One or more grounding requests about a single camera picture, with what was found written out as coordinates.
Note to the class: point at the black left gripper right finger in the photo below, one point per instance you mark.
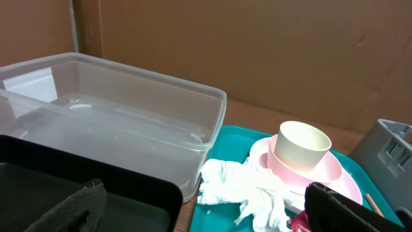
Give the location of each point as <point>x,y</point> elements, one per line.
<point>329,211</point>

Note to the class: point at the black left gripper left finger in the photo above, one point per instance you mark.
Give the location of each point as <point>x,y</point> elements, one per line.
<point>81,211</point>

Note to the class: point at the red snack wrapper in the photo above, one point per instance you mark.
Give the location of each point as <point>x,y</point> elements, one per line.
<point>300,223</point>

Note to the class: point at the wooden chopstick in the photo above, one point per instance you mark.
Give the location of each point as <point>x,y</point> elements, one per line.
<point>373,205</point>

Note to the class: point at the white napkin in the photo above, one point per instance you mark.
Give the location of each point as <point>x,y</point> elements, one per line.
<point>259,192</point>

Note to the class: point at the grey dishwasher rack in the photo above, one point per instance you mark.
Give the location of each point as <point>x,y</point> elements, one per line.
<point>385,155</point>

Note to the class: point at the clear plastic waste bin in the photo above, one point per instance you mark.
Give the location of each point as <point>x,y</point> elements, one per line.
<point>121,115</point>

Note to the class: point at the pink plate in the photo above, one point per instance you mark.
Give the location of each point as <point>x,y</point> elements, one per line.
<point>346,186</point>

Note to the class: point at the pink bowl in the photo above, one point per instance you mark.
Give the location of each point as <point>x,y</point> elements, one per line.
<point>327,171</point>

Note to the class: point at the black plastic tray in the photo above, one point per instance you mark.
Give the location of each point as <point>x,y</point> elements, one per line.
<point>35,178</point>

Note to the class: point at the cream cup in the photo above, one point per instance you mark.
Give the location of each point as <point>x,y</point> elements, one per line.
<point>301,146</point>

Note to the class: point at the cardboard back panel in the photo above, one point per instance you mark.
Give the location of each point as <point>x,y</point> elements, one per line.
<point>341,63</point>

